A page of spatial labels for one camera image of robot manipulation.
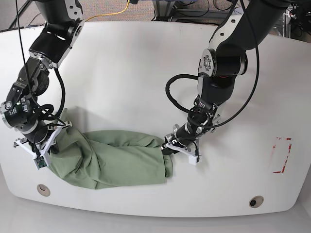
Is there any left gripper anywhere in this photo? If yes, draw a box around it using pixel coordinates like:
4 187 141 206
160 122 199 156

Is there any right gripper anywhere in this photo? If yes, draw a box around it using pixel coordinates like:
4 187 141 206
13 120 72 162

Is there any green polo shirt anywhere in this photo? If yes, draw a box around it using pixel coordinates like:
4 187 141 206
49 126 173 190

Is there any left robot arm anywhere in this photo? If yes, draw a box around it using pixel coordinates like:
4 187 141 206
160 0 293 163

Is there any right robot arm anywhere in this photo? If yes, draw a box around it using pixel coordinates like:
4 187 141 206
0 0 85 169

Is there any red tape rectangle marking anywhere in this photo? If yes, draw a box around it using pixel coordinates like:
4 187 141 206
270 137 293 174

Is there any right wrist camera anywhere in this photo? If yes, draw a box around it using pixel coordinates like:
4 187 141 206
34 156 47 170

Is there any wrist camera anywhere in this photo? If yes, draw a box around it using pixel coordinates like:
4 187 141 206
188 155 201 166
34 156 47 170

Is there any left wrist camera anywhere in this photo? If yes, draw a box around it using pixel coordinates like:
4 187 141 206
188 155 201 166

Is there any left table cable grommet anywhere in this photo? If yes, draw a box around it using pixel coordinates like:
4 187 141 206
37 184 51 197

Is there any table cable grommet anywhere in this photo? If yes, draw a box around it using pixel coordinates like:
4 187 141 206
249 196 264 208
37 184 51 197

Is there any right table cable grommet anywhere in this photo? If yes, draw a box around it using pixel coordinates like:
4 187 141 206
249 196 264 208

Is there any black cable on floor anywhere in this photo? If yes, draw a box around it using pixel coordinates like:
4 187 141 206
8 0 43 29

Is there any yellow cable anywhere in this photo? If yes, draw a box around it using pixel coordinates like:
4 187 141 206
85 0 129 22

